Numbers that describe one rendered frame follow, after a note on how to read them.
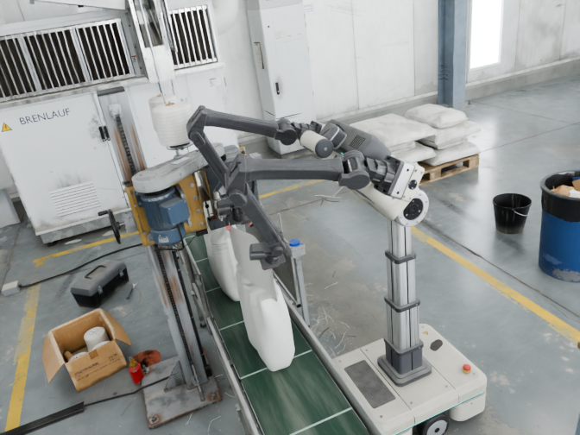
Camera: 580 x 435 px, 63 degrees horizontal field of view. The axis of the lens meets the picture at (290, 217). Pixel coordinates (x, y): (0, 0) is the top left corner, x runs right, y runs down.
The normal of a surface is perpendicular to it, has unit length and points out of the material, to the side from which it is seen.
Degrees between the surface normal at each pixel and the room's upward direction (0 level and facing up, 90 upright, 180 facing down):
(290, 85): 90
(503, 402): 0
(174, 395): 0
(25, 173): 90
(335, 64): 90
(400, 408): 0
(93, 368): 90
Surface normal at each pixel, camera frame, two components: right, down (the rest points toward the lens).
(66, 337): 0.60, 0.29
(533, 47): 0.37, 0.37
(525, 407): -0.13, -0.89
